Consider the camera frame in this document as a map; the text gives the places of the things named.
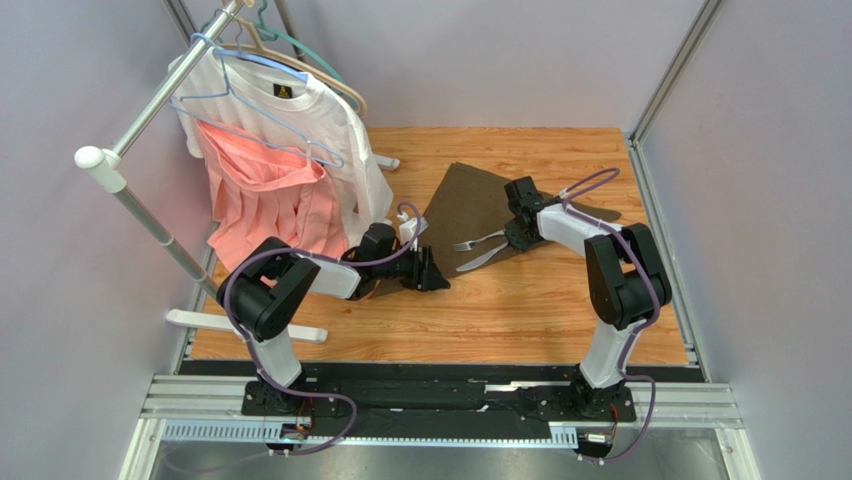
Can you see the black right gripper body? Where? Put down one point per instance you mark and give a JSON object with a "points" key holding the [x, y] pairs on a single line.
{"points": [[523, 237]]}

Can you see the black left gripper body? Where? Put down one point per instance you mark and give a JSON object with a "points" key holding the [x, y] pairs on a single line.
{"points": [[406, 269]]}

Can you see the silver fork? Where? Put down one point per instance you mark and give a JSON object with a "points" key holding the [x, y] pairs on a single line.
{"points": [[471, 244]]}

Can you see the silver table knife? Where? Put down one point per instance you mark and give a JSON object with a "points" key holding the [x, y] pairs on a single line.
{"points": [[481, 260]]}

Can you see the olive brown cloth napkin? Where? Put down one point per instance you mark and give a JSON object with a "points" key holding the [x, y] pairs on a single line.
{"points": [[469, 203]]}

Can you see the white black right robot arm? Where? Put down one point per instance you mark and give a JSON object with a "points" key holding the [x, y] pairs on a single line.
{"points": [[628, 284]]}

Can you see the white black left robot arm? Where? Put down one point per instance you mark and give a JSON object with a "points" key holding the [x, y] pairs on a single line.
{"points": [[263, 294]]}

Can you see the pink pleated skirt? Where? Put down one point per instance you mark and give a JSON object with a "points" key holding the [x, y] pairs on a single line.
{"points": [[259, 192]]}

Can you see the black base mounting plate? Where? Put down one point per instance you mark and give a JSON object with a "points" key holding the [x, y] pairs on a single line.
{"points": [[431, 401]]}

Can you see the white t-shirt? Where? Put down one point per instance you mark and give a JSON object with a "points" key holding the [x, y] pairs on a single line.
{"points": [[310, 107]]}

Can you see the wooden clothes hanger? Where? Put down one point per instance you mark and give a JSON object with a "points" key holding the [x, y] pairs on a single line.
{"points": [[251, 37]]}

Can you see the teal clothes hanger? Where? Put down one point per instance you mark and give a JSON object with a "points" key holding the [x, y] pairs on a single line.
{"points": [[283, 51]]}

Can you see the white clothes rack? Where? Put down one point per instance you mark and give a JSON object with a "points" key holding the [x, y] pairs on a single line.
{"points": [[368, 186]]}

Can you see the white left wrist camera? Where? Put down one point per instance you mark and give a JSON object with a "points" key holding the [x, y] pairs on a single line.
{"points": [[410, 229]]}

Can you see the blue wire hanger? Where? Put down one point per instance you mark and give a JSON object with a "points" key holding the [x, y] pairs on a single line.
{"points": [[315, 151]]}

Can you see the aluminium frame rail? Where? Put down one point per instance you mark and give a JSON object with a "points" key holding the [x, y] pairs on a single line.
{"points": [[536, 314]]}

